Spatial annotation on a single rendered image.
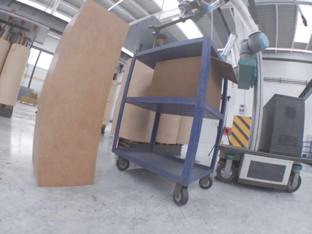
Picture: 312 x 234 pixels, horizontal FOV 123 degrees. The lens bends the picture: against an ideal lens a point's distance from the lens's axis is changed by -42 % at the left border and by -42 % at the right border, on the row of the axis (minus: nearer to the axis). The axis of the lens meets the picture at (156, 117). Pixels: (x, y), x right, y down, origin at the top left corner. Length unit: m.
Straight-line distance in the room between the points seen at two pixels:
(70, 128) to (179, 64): 0.71
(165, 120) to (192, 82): 0.95
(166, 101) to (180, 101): 0.09
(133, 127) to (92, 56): 0.84
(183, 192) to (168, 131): 1.10
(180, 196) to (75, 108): 0.64
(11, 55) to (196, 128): 2.64
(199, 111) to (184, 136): 1.44
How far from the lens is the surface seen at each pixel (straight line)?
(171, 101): 0.77
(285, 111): 1.43
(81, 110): 0.68
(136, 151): 1.26
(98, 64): 0.73
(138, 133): 1.37
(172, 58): 1.07
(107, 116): 3.03
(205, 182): 1.07
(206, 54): 0.78
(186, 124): 2.10
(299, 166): 1.48
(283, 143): 1.40
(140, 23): 1.58
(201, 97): 0.69
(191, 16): 0.96
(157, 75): 0.99
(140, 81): 1.43
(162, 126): 1.69
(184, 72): 0.88
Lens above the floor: 0.37
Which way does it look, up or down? 4 degrees up
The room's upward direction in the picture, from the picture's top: 11 degrees clockwise
